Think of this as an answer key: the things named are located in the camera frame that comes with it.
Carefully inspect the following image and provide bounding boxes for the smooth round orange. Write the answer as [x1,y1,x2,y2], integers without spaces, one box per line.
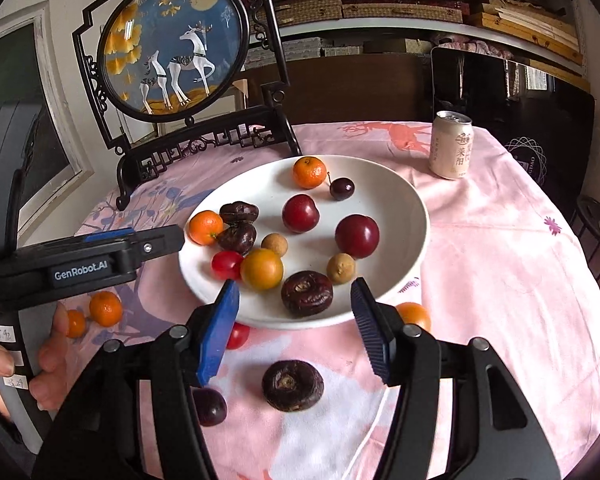
[395,302,432,333]

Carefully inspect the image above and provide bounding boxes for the red cherry tomato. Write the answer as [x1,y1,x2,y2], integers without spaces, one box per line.
[226,323,251,351]
[211,251,244,281]

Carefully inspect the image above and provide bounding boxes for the pink printed tablecloth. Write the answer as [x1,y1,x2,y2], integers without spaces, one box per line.
[62,121,600,480]

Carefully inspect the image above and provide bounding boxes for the white oval plate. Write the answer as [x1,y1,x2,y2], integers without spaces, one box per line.
[178,154,429,330]

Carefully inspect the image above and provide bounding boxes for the dark brown water chestnut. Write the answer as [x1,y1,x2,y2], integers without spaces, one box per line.
[281,270,334,318]
[261,360,325,413]
[219,201,259,225]
[216,222,257,256]

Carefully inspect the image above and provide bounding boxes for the yellow plum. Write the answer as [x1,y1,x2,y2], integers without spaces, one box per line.
[240,248,285,291]

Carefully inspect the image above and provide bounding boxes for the dark red cherry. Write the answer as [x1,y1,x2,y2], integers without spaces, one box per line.
[327,172,356,202]
[194,387,228,427]

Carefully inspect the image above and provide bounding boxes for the black glossy panel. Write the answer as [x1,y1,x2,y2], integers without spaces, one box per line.
[430,46,596,201]

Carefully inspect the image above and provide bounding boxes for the brown wooden board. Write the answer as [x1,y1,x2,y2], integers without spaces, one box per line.
[235,52,433,126]

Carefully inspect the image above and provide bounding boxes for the beige drink can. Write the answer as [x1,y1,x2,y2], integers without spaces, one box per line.
[428,110,475,180]

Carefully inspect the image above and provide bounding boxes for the white picture frame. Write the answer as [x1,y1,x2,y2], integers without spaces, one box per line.
[115,105,161,147]

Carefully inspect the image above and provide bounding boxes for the brown longan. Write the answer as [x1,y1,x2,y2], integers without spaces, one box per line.
[261,233,288,258]
[326,253,356,285]

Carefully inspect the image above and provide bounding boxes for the pink cloth bundle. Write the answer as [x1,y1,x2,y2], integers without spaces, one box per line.
[432,32,516,59]

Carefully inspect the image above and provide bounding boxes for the small mandarin orange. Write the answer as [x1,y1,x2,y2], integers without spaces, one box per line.
[66,309,87,339]
[89,291,124,326]
[188,210,225,246]

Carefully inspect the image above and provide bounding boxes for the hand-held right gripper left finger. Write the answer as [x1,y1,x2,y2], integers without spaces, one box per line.
[32,280,241,480]

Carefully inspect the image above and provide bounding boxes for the red plum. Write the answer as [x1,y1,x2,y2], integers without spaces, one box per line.
[282,194,321,234]
[335,214,381,259]

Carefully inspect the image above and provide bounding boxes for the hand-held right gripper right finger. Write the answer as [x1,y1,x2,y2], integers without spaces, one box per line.
[350,276,563,480]

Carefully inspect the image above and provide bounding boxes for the large mandarin orange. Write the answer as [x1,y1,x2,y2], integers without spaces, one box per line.
[293,156,328,190]

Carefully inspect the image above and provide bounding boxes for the round deer screen black stand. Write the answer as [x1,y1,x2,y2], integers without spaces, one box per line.
[72,0,303,211]

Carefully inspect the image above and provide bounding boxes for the stack of wooden boxes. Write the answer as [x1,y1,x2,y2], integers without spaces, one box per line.
[467,0,583,68]

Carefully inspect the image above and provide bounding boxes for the person's left hand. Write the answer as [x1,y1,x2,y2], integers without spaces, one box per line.
[0,302,88,418]

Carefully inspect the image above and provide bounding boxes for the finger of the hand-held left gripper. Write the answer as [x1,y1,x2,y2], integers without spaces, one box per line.
[82,227,137,243]
[125,225,185,273]

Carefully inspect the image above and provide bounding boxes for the white framed window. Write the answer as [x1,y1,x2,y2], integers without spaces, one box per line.
[0,2,96,231]

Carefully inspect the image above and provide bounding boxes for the white wall shelf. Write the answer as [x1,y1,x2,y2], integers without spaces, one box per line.
[200,0,593,81]

